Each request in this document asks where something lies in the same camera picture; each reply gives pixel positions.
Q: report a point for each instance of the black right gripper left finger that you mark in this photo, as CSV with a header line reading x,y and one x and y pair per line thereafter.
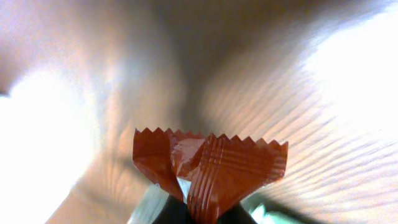
x,y
174,212

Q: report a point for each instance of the red snack bar wrapper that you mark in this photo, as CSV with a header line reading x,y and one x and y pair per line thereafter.
x,y
209,174

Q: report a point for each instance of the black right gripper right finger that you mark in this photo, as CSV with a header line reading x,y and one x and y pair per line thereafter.
x,y
236,215

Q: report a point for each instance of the teal wet wipes pack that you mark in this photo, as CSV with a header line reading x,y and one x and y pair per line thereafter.
x,y
155,199

